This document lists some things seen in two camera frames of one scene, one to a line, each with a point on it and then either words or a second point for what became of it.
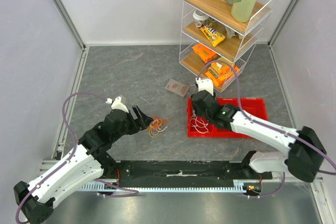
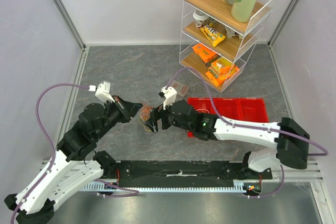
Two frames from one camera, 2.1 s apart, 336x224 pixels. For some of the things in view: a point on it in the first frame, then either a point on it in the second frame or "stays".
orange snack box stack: x=219 y=72 stays
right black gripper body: x=198 y=106 -> x=160 y=118
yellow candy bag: x=213 y=36 stays
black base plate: x=181 y=173 stays
